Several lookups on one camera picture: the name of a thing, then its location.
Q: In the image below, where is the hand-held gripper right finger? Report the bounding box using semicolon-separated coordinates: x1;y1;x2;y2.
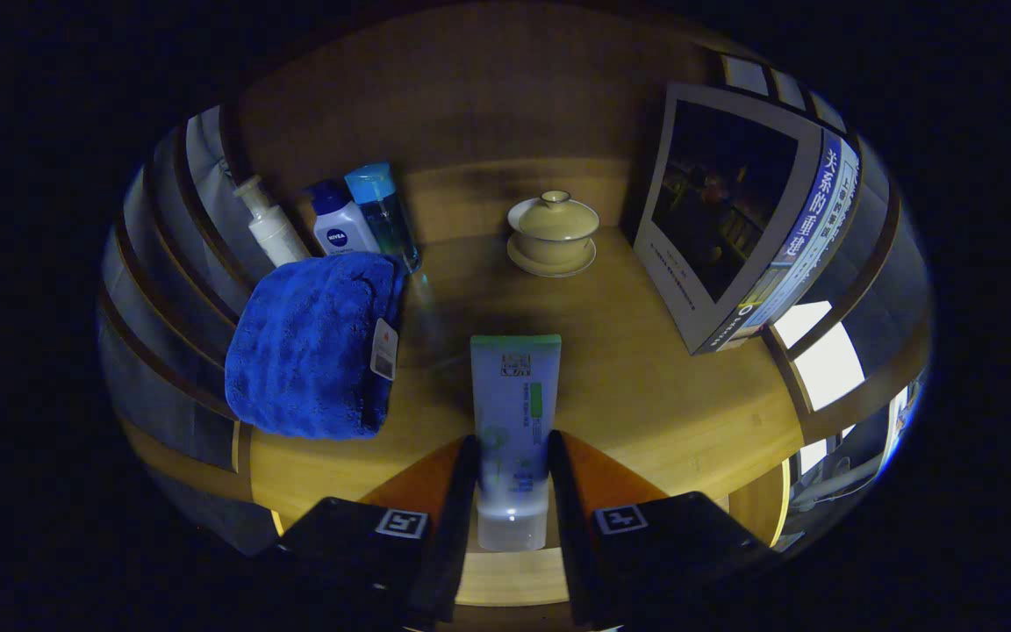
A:
545;430;778;628

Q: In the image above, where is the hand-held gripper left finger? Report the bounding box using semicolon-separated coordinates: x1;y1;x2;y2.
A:
273;433;482;628

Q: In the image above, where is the white green cosmetic tube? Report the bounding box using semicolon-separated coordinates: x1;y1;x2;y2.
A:
470;334;563;552

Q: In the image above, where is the wooden countertop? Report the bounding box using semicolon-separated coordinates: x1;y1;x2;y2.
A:
247;226;807;532

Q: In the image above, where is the wooden cabinet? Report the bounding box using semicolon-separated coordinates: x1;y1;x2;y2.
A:
97;0;936;563

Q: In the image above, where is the blue towel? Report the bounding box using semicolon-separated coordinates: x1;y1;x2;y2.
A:
225;252;407;440

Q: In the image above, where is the beige lidded teacup with saucer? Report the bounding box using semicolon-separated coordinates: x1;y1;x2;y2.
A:
506;190;601;279

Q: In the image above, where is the white lotion bottle blue cap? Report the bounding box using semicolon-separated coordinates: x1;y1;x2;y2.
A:
308;180;381;257

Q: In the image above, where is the teal transparent bottle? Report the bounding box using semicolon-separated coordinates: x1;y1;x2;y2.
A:
345;162;423;275

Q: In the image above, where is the white pump bottle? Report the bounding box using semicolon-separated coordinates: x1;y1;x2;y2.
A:
233;175;312;269

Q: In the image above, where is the book with blue spine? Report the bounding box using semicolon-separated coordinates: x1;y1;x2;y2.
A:
633;82;862;356

